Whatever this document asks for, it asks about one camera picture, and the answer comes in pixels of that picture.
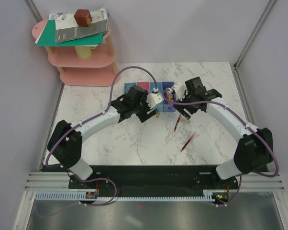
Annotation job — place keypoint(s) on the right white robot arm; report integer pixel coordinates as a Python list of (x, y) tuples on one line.
[(254, 145)]

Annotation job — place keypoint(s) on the green folder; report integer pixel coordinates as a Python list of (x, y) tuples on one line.
[(48, 33)]

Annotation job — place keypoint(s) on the red pen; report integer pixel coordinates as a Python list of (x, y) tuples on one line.
[(176, 125), (188, 141)]

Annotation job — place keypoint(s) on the grey manual booklet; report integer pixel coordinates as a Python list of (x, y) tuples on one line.
[(78, 32)]

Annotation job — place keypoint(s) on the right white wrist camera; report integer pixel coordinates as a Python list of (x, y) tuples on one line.
[(179, 88)]

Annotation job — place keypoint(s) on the cream cylinder on shelf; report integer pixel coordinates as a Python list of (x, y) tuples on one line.
[(83, 52)]

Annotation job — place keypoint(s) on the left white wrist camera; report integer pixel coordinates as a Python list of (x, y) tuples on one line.
[(154, 98)]

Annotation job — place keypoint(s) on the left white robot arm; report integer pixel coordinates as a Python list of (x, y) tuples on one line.
[(66, 141)]

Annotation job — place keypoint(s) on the white papers stack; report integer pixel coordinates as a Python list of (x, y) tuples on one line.
[(67, 20)]

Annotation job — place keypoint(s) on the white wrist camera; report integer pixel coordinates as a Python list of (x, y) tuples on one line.
[(154, 98), (179, 88)]

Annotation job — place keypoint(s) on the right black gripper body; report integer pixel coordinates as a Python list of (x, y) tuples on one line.
[(190, 108)]

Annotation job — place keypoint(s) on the pink three-tier shelf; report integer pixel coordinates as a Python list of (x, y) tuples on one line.
[(97, 70)]

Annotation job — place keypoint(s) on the white slotted cable duct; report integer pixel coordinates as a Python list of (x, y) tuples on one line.
[(207, 196)]

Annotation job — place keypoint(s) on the red pen upper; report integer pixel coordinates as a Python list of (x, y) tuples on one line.
[(176, 125)]

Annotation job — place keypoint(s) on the dark red cube box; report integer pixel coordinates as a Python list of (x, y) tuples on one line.
[(83, 17)]

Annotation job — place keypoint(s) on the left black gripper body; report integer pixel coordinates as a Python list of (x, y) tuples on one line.
[(141, 109)]

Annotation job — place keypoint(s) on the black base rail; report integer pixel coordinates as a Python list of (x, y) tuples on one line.
[(155, 180)]

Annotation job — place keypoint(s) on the pastel four-compartment drawer organizer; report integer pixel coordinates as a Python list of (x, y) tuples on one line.
[(164, 107)]

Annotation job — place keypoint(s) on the red pen lower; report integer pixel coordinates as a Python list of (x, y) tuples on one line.
[(188, 141)]

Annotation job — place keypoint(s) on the pink-capped clear tube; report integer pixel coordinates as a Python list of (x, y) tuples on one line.
[(169, 94)]

